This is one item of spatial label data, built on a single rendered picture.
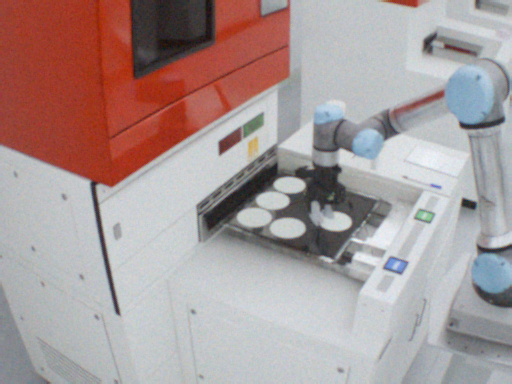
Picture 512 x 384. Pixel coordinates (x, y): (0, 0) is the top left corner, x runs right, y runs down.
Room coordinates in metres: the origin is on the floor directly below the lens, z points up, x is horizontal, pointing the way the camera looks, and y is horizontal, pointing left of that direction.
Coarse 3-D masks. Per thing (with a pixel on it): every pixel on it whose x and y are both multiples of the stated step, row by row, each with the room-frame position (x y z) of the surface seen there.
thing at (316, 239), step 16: (288, 176) 1.66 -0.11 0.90; (352, 192) 1.56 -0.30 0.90; (240, 208) 1.47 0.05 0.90; (288, 208) 1.47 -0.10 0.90; (304, 208) 1.47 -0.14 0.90; (336, 208) 1.47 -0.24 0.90; (352, 208) 1.47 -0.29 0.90; (368, 208) 1.47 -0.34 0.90; (240, 224) 1.38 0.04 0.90; (304, 224) 1.38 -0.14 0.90; (352, 224) 1.38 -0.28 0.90; (288, 240) 1.30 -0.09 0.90; (304, 240) 1.31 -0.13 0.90; (320, 240) 1.30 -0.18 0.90; (336, 240) 1.30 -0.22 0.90
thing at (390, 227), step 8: (392, 216) 1.45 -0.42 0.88; (400, 216) 1.45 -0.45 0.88; (384, 224) 1.41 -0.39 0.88; (392, 224) 1.41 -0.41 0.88; (400, 224) 1.40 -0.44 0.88; (376, 232) 1.37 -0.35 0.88; (384, 232) 1.36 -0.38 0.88; (392, 232) 1.36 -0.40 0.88; (384, 240) 1.32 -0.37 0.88; (392, 240) 1.32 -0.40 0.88; (376, 256) 1.25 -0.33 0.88; (352, 272) 1.20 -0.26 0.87; (360, 272) 1.18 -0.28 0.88; (368, 272) 1.18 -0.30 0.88
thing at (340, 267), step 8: (232, 232) 1.44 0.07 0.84; (248, 240) 1.41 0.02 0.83; (256, 240) 1.39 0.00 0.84; (272, 248) 1.36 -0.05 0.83; (280, 248) 1.35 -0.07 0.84; (296, 256) 1.32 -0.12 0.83; (304, 256) 1.31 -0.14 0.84; (320, 264) 1.28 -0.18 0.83; (328, 264) 1.27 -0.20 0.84; (336, 264) 1.26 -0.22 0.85; (344, 264) 1.25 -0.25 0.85; (344, 272) 1.24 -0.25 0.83; (360, 280) 1.22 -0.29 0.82
